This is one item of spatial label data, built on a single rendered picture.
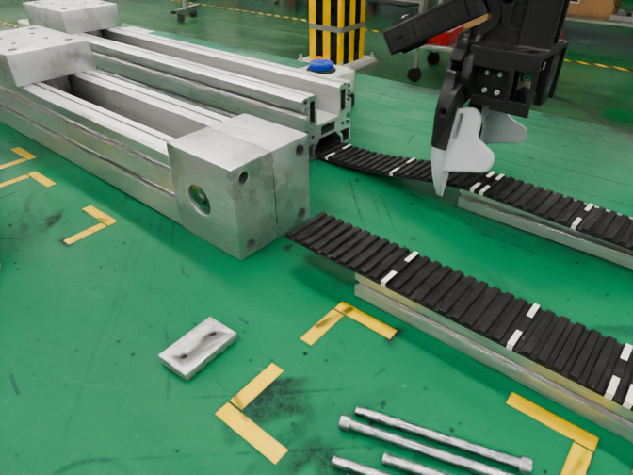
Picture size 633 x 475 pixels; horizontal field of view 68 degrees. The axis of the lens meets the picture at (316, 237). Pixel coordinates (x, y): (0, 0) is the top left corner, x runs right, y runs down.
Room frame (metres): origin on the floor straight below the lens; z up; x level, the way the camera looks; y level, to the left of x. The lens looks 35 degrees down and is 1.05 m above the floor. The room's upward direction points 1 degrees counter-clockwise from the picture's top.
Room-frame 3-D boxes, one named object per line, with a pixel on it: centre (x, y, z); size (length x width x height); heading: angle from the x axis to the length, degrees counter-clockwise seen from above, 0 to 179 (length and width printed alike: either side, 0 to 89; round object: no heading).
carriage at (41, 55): (0.71, 0.41, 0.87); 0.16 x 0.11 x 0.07; 49
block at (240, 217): (0.43, 0.06, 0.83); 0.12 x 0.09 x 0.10; 139
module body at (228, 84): (0.85, 0.29, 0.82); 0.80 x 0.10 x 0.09; 49
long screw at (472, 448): (0.17, -0.07, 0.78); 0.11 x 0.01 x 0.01; 67
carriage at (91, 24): (1.02, 0.48, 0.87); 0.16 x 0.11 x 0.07; 49
